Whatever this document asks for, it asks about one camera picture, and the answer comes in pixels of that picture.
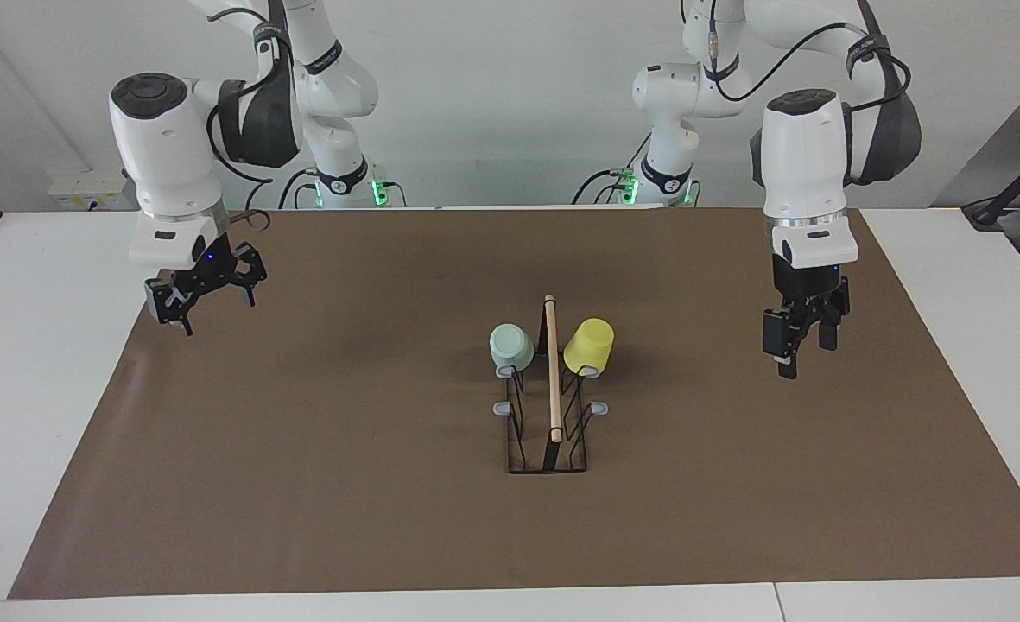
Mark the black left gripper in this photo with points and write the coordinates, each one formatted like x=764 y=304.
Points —
x=807 y=281

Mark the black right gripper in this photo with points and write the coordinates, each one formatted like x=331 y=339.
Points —
x=203 y=269

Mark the yellow plastic cup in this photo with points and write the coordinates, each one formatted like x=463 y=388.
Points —
x=589 y=345

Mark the pale green plastic cup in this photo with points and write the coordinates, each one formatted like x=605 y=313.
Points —
x=511 y=347

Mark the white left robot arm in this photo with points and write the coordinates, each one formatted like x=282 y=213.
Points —
x=803 y=164

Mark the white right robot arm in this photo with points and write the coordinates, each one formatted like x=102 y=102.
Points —
x=164 y=155

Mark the brown table mat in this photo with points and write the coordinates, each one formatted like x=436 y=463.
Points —
x=302 y=475

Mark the black angled stand pole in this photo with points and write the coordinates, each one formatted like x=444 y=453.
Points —
x=1015 y=186

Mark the white wall socket box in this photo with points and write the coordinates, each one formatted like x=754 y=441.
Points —
x=95 y=190

